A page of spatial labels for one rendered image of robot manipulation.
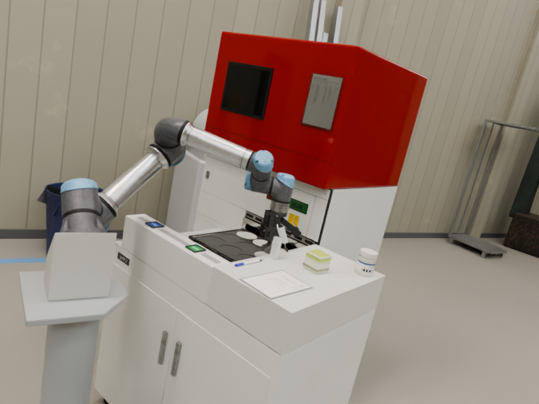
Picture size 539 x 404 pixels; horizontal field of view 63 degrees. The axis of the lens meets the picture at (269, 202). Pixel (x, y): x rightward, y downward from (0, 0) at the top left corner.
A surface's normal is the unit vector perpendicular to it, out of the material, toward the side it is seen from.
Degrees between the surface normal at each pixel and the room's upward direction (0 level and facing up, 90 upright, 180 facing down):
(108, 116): 90
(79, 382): 90
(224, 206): 90
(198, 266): 90
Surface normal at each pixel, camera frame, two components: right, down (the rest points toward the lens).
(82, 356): 0.67, 0.31
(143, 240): -0.64, 0.05
